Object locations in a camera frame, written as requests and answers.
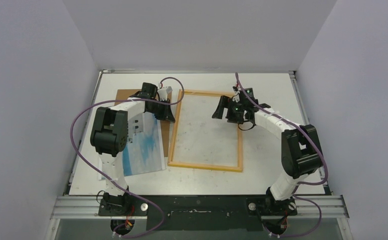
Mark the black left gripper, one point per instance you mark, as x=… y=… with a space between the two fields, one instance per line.
x=167 y=115

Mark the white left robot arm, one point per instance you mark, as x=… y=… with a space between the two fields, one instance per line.
x=115 y=126

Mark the yellow wooden picture frame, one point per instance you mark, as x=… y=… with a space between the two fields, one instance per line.
x=239 y=168

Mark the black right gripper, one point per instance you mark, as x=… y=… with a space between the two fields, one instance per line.
x=229 y=108

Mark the clear glass sheet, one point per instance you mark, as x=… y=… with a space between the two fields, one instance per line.
x=201 y=139

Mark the aluminium front rail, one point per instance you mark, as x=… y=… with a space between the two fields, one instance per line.
x=87 y=207

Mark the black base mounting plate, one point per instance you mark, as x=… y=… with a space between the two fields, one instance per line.
x=197 y=212

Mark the brown cardboard backing board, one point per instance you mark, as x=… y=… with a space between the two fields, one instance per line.
x=123 y=94

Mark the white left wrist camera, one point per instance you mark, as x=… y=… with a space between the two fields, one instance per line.
x=164 y=93

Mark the printed building photo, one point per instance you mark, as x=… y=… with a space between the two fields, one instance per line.
x=144 y=152

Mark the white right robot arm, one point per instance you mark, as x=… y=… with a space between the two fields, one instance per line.
x=300 y=148

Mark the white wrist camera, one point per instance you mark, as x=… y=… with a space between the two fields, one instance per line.
x=236 y=97
x=164 y=93

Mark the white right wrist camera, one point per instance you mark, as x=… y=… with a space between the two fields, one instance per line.
x=236 y=97

